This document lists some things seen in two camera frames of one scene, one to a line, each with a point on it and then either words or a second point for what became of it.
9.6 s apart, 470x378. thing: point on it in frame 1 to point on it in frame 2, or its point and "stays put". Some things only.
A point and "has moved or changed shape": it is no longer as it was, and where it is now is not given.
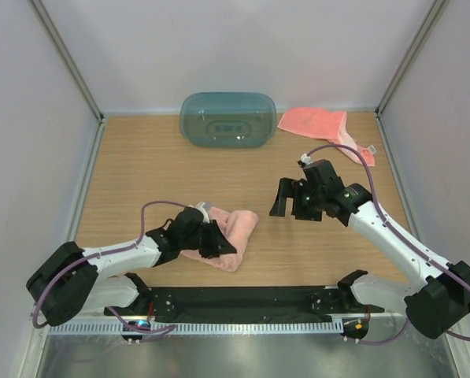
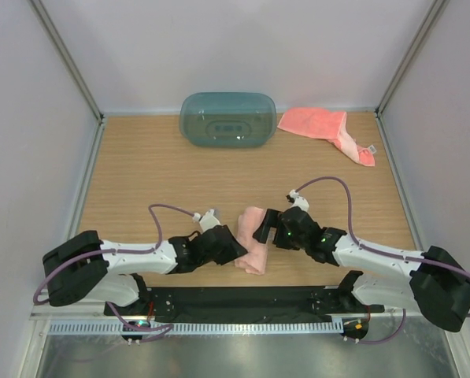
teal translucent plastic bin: x=227 y=120 stays put
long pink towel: x=235 y=227 has moved or changed shape
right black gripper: x=289 y=188 to x=272 y=220
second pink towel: x=326 y=124 stays put
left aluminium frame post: x=54 y=33 stays put
